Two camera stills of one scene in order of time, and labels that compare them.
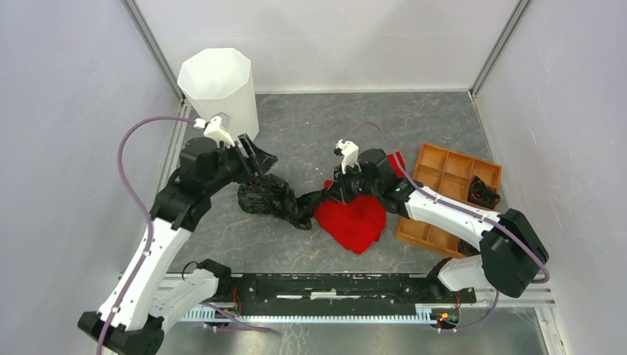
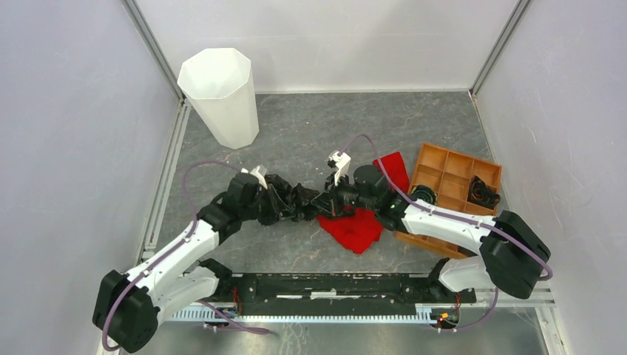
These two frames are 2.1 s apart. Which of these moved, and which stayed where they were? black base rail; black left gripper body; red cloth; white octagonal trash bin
Moved: black left gripper body
Stayed: red cloth; white octagonal trash bin; black base rail
